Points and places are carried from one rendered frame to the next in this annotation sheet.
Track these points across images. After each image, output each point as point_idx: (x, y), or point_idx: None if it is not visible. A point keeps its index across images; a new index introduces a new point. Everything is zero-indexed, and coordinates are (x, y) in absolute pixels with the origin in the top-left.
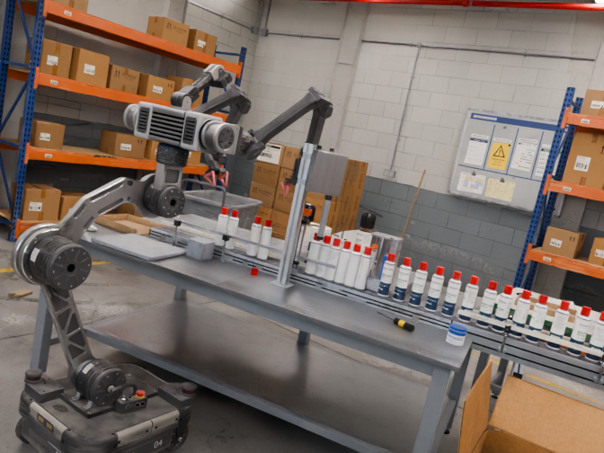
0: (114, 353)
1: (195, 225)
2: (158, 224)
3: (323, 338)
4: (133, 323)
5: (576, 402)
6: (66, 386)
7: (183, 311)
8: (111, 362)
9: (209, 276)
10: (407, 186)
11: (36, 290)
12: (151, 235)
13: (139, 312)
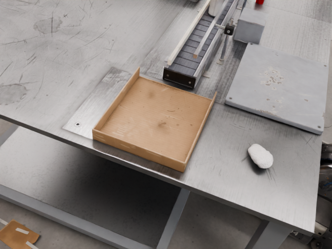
0: (109, 247)
1: (221, 13)
2: (131, 78)
3: None
4: (112, 205)
5: None
6: (319, 209)
7: (32, 160)
8: (137, 241)
9: (311, 26)
10: None
11: None
12: (195, 84)
13: (63, 209)
